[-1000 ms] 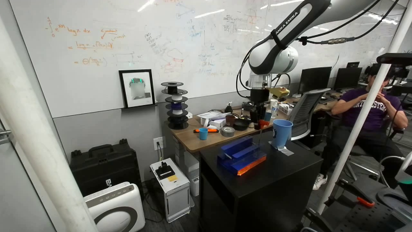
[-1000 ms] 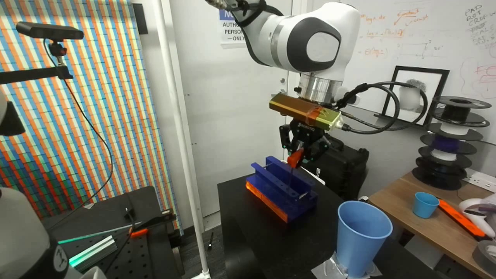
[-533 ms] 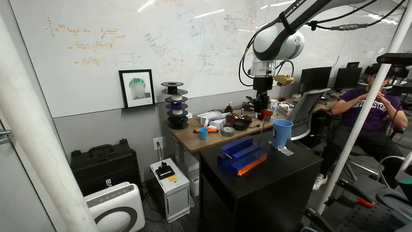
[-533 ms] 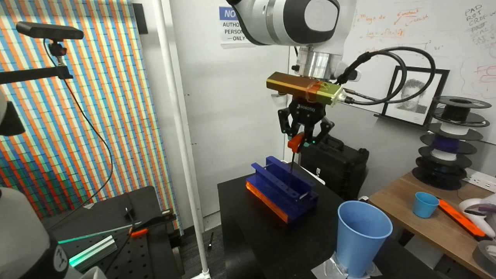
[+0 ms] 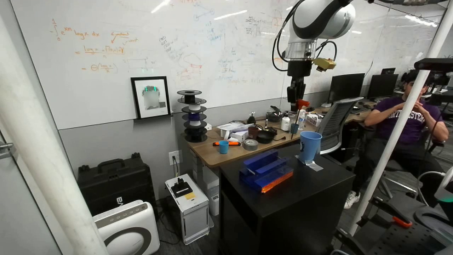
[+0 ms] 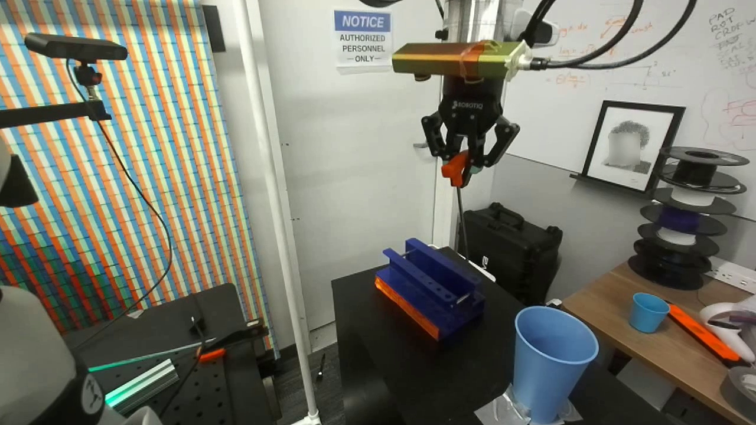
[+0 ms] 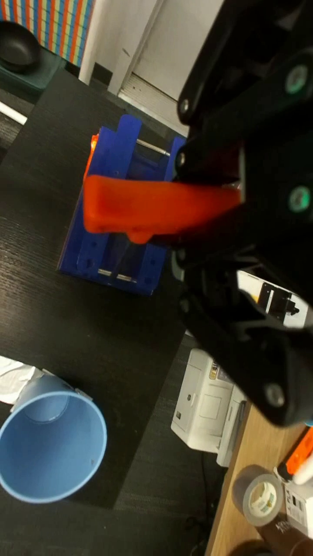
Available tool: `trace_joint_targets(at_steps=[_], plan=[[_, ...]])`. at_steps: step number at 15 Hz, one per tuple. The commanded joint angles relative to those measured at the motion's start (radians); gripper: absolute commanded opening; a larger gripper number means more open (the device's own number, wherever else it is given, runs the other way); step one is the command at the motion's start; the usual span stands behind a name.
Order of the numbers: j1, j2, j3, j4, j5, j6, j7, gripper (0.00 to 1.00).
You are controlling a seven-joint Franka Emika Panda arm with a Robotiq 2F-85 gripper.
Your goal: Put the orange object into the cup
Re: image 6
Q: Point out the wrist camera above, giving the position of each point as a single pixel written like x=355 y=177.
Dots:
x=437 y=59

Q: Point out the stack of filament spools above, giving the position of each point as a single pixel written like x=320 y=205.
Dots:
x=685 y=236

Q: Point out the large blue cup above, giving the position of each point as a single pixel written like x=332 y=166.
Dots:
x=549 y=366

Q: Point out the white pole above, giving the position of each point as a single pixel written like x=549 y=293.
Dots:
x=277 y=206

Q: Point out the aluminium rail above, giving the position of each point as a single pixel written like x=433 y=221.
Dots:
x=144 y=378

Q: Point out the colourful striped backdrop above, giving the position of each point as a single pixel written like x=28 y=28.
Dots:
x=147 y=177

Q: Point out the hand controller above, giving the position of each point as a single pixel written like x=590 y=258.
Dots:
x=735 y=321

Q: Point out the framed picture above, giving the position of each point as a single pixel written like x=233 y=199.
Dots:
x=632 y=144

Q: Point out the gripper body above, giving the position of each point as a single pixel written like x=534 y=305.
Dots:
x=472 y=106

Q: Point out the black hard case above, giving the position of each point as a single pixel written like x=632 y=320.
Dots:
x=514 y=248

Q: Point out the white power strip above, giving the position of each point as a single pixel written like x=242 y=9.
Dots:
x=735 y=274

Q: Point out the notice sign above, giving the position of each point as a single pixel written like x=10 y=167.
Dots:
x=362 y=41

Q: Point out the black wall shelf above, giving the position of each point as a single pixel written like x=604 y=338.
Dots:
x=608 y=184

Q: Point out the small blue cup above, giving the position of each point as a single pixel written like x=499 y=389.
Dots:
x=647 y=313

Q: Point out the grey tape roll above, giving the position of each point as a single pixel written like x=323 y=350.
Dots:
x=741 y=389

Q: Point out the wooden table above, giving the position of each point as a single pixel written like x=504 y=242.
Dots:
x=608 y=319

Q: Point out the camera on mount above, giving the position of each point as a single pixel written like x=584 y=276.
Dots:
x=74 y=47

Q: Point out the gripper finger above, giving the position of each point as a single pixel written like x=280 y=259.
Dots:
x=503 y=139
x=436 y=136

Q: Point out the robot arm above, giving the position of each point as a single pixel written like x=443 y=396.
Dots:
x=35 y=354

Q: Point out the blue and orange tool holder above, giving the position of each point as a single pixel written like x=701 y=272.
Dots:
x=431 y=286

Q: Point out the orange flat tool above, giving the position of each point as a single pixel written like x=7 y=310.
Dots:
x=703 y=333

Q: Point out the clear tape patch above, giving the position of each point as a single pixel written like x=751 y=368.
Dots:
x=496 y=410

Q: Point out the black and orange clamp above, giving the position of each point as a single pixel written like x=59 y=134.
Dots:
x=227 y=342

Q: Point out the whiteboard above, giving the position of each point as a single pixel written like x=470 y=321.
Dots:
x=679 y=59

